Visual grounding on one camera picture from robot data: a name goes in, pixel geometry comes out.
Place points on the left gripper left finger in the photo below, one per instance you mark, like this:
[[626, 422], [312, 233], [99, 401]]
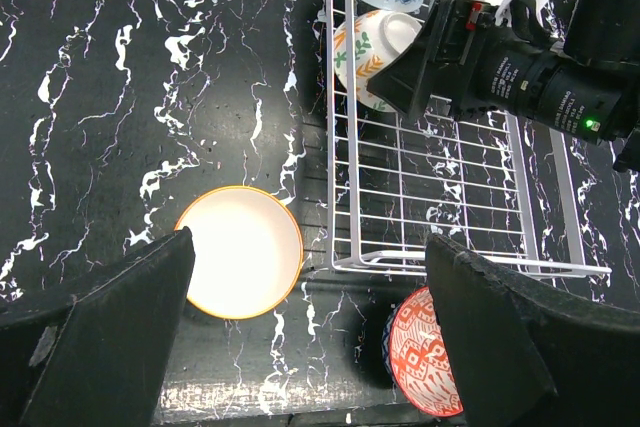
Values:
[[93, 351]]

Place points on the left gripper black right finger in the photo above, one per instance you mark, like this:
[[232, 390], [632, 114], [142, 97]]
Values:
[[524, 353]]

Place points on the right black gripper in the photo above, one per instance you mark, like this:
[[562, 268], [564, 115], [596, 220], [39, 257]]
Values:
[[586, 86]]

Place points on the cream bowl leaf pattern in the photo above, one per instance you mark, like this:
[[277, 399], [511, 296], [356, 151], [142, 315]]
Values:
[[380, 36]]

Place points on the white bowl brown rim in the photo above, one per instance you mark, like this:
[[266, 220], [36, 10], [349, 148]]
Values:
[[248, 252]]

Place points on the red patterned bowl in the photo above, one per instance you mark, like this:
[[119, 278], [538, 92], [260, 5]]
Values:
[[415, 356]]

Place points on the silver wire dish rack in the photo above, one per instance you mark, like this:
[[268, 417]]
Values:
[[392, 181]]

